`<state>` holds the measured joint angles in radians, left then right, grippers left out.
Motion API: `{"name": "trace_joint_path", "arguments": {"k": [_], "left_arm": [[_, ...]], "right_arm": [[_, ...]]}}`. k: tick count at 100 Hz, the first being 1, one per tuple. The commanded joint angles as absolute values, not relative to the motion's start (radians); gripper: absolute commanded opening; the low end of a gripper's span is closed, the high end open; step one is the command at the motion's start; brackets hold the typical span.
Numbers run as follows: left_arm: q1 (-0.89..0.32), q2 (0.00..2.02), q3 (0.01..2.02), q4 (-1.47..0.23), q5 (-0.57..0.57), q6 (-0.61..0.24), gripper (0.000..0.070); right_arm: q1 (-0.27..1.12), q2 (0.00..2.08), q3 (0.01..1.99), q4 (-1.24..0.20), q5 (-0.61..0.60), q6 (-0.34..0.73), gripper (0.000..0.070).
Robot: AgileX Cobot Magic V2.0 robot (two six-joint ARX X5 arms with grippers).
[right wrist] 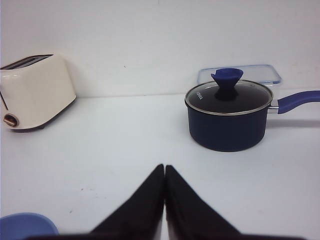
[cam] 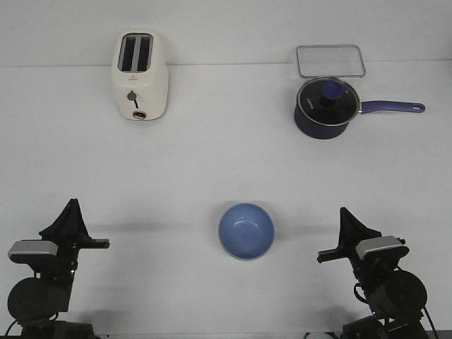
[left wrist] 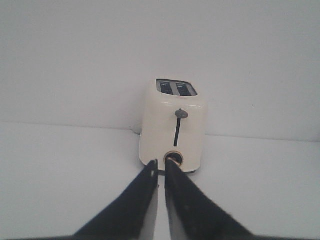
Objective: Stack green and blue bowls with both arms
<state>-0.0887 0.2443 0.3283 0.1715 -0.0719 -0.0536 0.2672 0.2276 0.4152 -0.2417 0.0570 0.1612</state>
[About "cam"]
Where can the white two-slot toaster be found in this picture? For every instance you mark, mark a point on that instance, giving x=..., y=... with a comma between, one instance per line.
x=140, y=75

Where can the glass pot lid blue knob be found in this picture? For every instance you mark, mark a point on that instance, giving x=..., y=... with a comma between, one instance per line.
x=328, y=93

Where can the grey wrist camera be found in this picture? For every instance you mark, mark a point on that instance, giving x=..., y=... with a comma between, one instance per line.
x=377, y=244
x=30, y=251

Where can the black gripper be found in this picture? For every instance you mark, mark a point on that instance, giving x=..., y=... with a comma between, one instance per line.
x=61, y=232
x=376, y=264

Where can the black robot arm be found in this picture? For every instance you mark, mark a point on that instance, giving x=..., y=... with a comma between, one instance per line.
x=36, y=302
x=397, y=298

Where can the blue bowl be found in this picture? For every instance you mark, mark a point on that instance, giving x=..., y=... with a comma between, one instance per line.
x=246, y=231

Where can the dark blue saucepan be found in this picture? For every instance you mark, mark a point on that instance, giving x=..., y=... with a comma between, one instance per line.
x=328, y=123

